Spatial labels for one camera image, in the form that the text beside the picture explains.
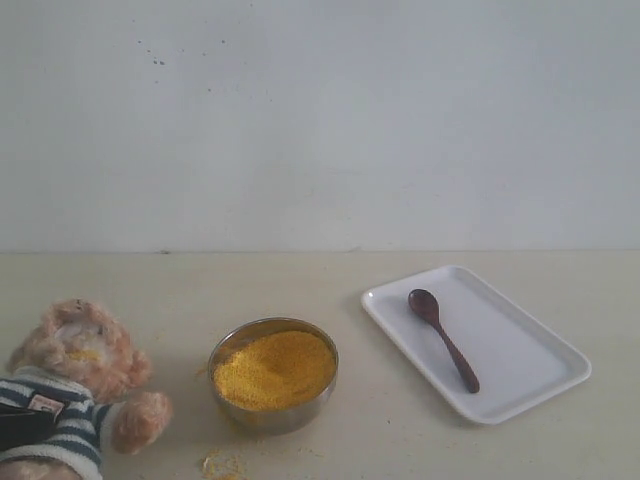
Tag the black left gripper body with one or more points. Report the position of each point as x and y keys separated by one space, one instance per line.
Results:
x=21 y=426

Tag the brown plush teddy bear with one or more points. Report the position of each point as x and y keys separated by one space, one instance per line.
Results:
x=80 y=365

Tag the dark brown wooden spoon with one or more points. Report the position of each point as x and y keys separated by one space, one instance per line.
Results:
x=425 y=305

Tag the yellow millet grains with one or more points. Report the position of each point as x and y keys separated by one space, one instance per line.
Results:
x=276 y=372

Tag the spilled yellow grain pile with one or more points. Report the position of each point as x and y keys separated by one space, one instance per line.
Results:
x=220 y=464

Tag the steel bowl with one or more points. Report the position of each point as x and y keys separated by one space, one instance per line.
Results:
x=269 y=422

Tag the white rectangular plastic tray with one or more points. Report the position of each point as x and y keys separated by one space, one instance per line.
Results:
x=519 y=362

